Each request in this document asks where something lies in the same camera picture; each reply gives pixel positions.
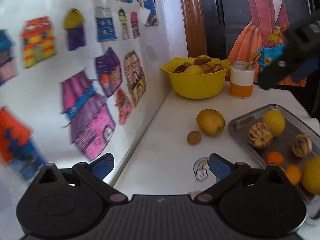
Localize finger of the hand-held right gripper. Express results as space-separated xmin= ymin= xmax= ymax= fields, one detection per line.
xmin=292 ymin=56 xmax=320 ymax=82
xmin=257 ymin=59 xmax=297 ymax=91

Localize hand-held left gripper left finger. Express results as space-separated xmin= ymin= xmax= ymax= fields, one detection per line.
xmin=32 ymin=153 xmax=128 ymax=204

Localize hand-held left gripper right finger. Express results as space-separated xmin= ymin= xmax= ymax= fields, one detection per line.
xmin=194 ymin=153 xmax=292 ymax=204

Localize metal tray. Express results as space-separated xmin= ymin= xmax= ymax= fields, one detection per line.
xmin=228 ymin=104 xmax=320 ymax=205

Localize round yellow fruit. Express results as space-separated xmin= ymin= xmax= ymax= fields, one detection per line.
xmin=262 ymin=109 xmax=286 ymax=137

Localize large striped pepino melon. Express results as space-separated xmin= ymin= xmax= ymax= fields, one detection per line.
xmin=248 ymin=122 xmax=273 ymax=149

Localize small orange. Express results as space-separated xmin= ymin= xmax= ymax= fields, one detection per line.
xmin=266 ymin=151 xmax=285 ymax=166
xmin=284 ymin=164 xmax=302 ymax=185

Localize small striped pepino melon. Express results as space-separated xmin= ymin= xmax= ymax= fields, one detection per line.
xmin=292 ymin=133 xmax=313 ymax=158

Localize large green pear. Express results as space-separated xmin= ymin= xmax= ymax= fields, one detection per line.
xmin=301 ymin=156 xmax=320 ymax=195

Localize yellow flower twig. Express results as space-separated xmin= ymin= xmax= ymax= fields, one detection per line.
xmin=246 ymin=25 xmax=288 ymax=68

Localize white and orange jar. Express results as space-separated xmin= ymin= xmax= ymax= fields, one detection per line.
xmin=229 ymin=60 xmax=255 ymax=98

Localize brown kiwi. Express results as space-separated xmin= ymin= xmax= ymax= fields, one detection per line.
xmin=187 ymin=130 xmax=202 ymax=145

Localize small brownish pear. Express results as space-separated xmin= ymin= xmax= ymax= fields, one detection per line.
xmin=196 ymin=109 xmax=225 ymax=136

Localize white printed table cover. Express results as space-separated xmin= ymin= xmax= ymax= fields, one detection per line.
xmin=110 ymin=80 xmax=320 ymax=240

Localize brown dried fruit pieces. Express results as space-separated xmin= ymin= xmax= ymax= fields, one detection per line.
xmin=173 ymin=56 xmax=225 ymax=73

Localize yellow plastic bowl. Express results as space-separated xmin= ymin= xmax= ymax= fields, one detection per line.
xmin=160 ymin=57 xmax=231 ymax=99

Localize yellow fruit in bowl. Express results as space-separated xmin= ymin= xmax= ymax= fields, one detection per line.
xmin=184 ymin=64 xmax=205 ymax=75

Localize dark door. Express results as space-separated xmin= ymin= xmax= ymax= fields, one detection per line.
xmin=197 ymin=0 xmax=320 ymax=118

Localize coloured houses drawing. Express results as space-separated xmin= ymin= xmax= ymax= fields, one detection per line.
xmin=0 ymin=0 xmax=173 ymax=188

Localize wall poster of dressed figure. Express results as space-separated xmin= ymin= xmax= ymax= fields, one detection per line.
xmin=225 ymin=0 xmax=312 ymax=87

